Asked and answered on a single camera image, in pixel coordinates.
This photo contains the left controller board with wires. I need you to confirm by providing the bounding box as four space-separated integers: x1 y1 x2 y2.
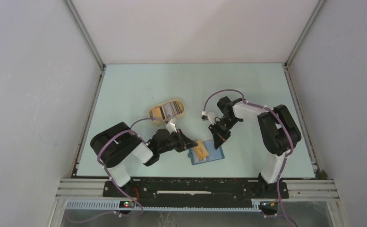
119 187 139 209

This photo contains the right controller board with wires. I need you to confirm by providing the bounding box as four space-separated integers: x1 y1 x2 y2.
259 201 279 210

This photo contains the aluminium frame front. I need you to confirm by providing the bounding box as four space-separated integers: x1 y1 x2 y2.
56 178 339 212

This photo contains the controller board with wires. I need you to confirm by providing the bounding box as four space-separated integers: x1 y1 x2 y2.
119 187 139 209
259 201 279 210

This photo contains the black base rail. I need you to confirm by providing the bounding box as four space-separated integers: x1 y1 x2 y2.
102 177 289 209

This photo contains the white strip on rail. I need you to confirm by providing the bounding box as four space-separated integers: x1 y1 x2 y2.
156 190 212 195

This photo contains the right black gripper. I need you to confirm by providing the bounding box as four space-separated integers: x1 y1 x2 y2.
208 117 240 149

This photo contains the blue leather card holder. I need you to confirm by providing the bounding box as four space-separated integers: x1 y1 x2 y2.
188 140 225 165

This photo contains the gold credit card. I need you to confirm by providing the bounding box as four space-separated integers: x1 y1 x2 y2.
194 140 209 159

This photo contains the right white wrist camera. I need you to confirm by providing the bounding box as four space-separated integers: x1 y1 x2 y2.
201 111 216 125

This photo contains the beige oval card tray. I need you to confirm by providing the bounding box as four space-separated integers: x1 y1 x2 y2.
148 99 185 123

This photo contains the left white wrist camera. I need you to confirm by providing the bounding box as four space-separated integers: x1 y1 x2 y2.
165 118 177 133

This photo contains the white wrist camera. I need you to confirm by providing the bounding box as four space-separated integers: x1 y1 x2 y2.
165 118 177 133
201 111 216 125

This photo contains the stack of cards in tray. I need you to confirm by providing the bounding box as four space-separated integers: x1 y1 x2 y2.
149 101 183 119

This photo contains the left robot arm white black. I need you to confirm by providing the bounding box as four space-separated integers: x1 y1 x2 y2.
90 122 198 197

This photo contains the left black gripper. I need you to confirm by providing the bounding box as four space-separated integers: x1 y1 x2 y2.
158 129 198 155

